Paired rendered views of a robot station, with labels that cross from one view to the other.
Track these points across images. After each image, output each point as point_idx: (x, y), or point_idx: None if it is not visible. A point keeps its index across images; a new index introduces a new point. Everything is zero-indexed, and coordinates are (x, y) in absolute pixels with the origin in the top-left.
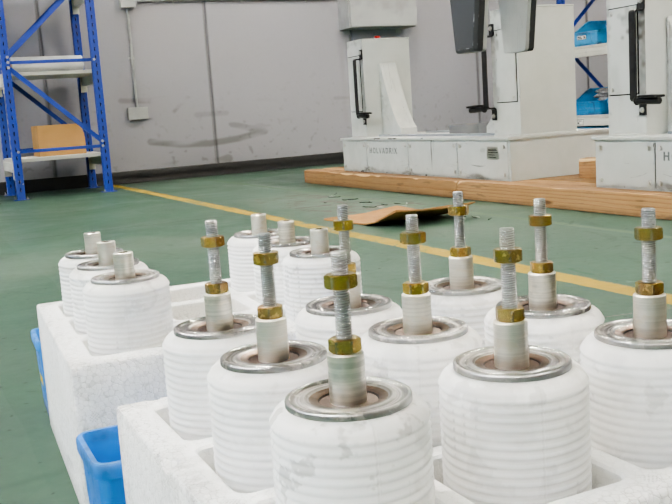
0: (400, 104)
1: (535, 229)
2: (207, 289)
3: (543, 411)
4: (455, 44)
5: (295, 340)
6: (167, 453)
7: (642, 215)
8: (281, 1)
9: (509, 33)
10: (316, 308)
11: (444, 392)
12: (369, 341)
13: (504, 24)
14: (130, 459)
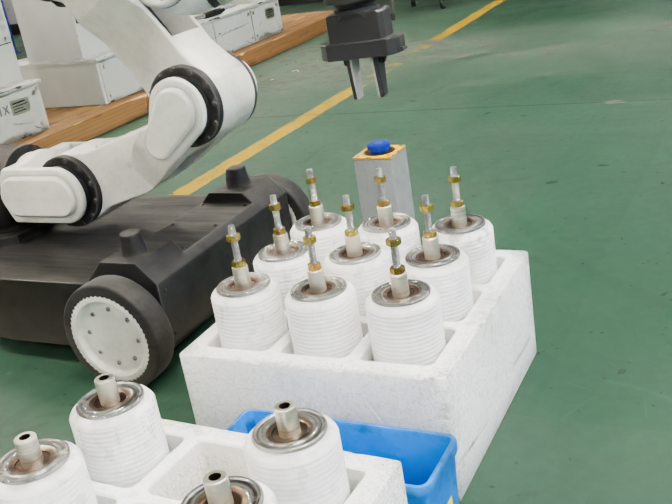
0: None
1: (278, 211)
2: (404, 268)
3: None
4: (384, 92)
5: (408, 260)
6: (475, 323)
7: (311, 172)
8: None
9: (359, 90)
10: (337, 289)
11: (413, 233)
12: (380, 256)
13: (357, 87)
14: (459, 385)
